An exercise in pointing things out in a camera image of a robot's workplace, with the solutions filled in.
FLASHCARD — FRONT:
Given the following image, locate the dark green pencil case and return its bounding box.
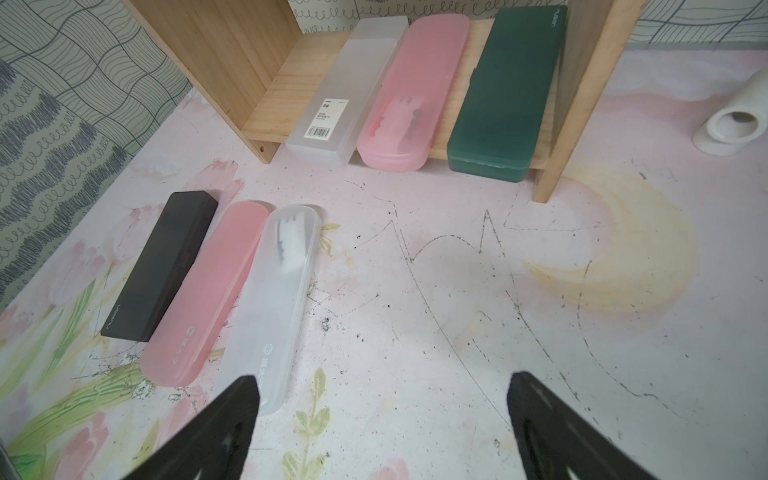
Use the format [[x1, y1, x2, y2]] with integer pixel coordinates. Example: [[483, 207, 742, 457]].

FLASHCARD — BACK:
[[447, 5, 568, 182]]

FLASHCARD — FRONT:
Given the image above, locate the pink pencil case lower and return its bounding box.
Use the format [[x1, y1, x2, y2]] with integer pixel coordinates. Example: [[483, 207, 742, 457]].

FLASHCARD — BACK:
[[357, 14, 470, 173]]

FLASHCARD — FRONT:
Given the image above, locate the frosted rectangular pencil case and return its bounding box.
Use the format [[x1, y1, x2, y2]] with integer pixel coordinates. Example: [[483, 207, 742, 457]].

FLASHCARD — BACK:
[[285, 16, 409, 168]]

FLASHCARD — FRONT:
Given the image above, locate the black rectangular pencil case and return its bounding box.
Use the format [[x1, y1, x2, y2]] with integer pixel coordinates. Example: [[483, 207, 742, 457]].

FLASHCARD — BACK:
[[100, 191, 218, 342]]

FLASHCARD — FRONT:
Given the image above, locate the pink rounded pencil case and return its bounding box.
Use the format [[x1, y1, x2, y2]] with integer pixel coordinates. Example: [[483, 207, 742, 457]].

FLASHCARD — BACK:
[[140, 201, 270, 388]]

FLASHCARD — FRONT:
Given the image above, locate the clear rounded pencil case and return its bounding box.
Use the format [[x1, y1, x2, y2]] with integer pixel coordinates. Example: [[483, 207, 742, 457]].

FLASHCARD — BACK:
[[214, 205, 322, 416]]

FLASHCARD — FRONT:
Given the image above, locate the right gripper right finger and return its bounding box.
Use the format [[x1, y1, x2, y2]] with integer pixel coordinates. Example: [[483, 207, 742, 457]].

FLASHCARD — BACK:
[[507, 371, 653, 479]]

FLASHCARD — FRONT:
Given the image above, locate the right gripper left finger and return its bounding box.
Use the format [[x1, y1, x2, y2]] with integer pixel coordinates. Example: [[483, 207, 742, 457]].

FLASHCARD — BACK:
[[127, 375, 260, 479]]

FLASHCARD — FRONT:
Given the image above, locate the wooden two-tier shelf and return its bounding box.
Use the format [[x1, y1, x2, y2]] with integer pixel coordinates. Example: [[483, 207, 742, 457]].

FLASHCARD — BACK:
[[126, 1, 644, 203]]

